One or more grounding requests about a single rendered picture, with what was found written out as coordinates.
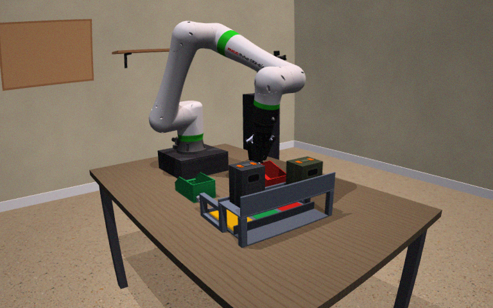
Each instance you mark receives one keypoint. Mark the green bin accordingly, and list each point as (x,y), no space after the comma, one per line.
(202,184)

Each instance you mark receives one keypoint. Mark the red bin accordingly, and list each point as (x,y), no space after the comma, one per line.
(273,174)

